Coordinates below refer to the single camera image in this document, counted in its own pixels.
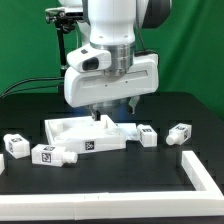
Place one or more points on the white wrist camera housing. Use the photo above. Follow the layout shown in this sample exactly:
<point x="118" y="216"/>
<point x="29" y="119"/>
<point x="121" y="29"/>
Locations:
<point x="88" y="58"/>

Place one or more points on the white block at left edge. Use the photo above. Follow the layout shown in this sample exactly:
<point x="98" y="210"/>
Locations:
<point x="2" y="165"/>

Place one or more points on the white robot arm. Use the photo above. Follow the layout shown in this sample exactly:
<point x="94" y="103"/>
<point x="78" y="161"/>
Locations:
<point x="110" y="25"/>

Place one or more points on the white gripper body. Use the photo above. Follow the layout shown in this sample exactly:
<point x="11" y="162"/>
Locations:
<point x="81" y="89"/>

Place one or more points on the white square table top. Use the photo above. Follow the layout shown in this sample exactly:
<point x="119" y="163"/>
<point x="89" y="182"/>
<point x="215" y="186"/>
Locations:
<point x="85" y="135"/>

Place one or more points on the white marker sheet with tags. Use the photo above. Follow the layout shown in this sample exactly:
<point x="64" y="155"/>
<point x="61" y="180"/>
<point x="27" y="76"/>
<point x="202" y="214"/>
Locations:
<point x="129" y="130"/>

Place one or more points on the black camera on stand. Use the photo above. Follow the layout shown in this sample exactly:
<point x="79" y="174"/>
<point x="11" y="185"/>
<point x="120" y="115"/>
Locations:
<point x="65" y="23"/>

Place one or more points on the white L-shaped obstacle fence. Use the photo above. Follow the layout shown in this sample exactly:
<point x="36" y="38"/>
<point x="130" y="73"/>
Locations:
<point x="204" y="200"/>

